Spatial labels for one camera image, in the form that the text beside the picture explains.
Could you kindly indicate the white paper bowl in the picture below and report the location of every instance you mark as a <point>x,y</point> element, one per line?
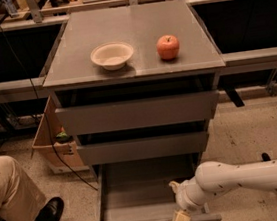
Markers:
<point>112,56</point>

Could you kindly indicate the grey top drawer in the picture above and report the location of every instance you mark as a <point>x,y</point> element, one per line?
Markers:
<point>135,105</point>

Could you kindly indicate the green object in box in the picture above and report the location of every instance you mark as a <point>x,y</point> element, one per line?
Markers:
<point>62,136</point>

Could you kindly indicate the grey drawer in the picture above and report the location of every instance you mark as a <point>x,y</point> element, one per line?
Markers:
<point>139,190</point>
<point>143,143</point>
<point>135,105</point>

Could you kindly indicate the grey bottom drawer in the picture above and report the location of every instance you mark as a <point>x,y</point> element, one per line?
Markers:
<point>139,190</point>

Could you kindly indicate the beige trouser leg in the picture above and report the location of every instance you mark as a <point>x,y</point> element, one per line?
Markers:
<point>20,198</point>

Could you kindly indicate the grey drawer cabinet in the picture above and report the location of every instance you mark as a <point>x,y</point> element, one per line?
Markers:
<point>140,26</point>

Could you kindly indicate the cardboard box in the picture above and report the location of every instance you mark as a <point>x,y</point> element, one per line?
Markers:
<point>60,157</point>

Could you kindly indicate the red apple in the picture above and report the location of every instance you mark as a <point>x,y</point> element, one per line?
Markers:
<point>168,47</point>

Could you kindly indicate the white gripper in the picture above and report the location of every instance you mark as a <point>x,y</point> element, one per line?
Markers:
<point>183,198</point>

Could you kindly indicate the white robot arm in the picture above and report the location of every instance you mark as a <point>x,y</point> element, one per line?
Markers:
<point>214,179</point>

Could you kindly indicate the grey middle drawer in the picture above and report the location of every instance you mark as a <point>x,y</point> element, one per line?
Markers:
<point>143,143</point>

